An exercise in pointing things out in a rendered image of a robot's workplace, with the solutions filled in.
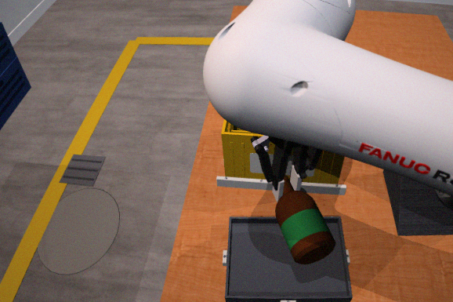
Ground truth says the brown bottle with green label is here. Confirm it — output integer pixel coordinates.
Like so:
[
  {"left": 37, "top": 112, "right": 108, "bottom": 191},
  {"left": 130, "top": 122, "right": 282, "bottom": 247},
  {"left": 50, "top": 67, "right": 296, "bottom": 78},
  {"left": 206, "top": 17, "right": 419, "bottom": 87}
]
[{"left": 275, "top": 176, "right": 335, "bottom": 264}]

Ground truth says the yellow crate with dividers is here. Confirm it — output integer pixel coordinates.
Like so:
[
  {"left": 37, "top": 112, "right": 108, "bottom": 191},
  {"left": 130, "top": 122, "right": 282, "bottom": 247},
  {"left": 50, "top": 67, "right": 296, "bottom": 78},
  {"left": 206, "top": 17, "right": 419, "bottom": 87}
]
[{"left": 221, "top": 119, "right": 345, "bottom": 184}]

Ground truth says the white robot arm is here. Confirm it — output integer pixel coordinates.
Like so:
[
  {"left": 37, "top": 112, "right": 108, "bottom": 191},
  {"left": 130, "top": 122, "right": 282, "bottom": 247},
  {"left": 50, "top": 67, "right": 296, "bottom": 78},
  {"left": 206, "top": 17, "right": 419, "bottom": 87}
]
[{"left": 203, "top": 0, "right": 453, "bottom": 209}]

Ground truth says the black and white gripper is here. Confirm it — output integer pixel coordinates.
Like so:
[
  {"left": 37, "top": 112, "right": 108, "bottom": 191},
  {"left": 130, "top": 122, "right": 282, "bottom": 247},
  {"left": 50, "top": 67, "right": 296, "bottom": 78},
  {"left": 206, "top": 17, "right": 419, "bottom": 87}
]
[{"left": 251, "top": 135, "right": 322, "bottom": 202}]

